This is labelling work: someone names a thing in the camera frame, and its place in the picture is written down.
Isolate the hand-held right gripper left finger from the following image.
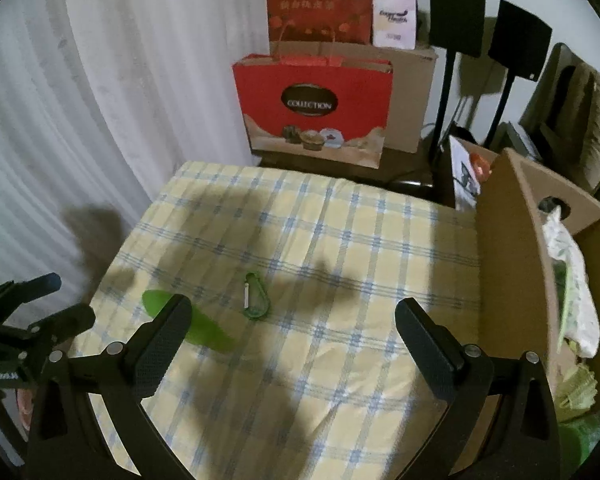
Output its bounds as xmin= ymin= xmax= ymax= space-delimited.
xmin=25 ymin=294 xmax=193 ymax=480

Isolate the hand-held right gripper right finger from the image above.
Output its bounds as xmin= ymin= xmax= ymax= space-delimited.
xmin=394 ymin=297 xmax=563 ymax=480

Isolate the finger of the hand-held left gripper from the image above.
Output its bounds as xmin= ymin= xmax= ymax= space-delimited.
xmin=27 ymin=306 xmax=97 ymax=349
xmin=0 ymin=273 xmax=62 ymax=321

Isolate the green leaf-shaped plastic piece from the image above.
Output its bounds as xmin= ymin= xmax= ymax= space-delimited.
xmin=141 ymin=289 xmax=237 ymax=352

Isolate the green carabiner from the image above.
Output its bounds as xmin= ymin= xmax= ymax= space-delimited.
xmin=243 ymin=272 xmax=272 ymax=319

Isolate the cardboard box with handle hole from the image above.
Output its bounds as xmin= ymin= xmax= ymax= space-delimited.
xmin=475 ymin=147 xmax=600 ymax=476

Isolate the yellow plastic shuttlecock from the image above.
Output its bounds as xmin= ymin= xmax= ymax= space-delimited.
xmin=552 ymin=355 xmax=600 ymax=411

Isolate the person's left hand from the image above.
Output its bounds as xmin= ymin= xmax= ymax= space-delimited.
xmin=0 ymin=387 xmax=31 ymax=431

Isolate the yellow plaid cloth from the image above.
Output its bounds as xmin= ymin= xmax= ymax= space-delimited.
xmin=72 ymin=160 xmax=501 ymax=480

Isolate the white plastic bag green print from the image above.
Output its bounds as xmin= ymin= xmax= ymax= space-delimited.
xmin=542 ymin=207 xmax=600 ymax=358

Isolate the dark wooden side table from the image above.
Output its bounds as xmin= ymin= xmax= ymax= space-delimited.
xmin=257 ymin=146 xmax=456 ymax=206

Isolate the white paper sheet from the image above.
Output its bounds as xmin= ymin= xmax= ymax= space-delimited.
xmin=450 ymin=139 xmax=482 ymax=211

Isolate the green snack can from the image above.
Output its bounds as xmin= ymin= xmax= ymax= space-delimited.
xmin=560 ymin=405 xmax=600 ymax=471

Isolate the small cardboard box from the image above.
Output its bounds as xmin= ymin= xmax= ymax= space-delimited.
xmin=447 ymin=135 xmax=501 ymax=211

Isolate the white curtain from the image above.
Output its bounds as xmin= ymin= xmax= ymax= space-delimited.
xmin=0 ymin=0 xmax=271 ymax=311

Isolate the large brown cardboard box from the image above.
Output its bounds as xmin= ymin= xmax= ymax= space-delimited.
xmin=270 ymin=40 xmax=440 ymax=153

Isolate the red gift bag with oval label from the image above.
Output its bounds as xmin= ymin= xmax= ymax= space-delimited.
xmin=231 ymin=52 xmax=395 ymax=170

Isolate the white small paper bag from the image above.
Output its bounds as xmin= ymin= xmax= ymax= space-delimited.
xmin=371 ymin=0 xmax=420 ymax=51

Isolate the orange-red patterned gift bag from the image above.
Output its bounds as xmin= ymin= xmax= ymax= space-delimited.
xmin=265 ymin=0 xmax=378 ymax=46

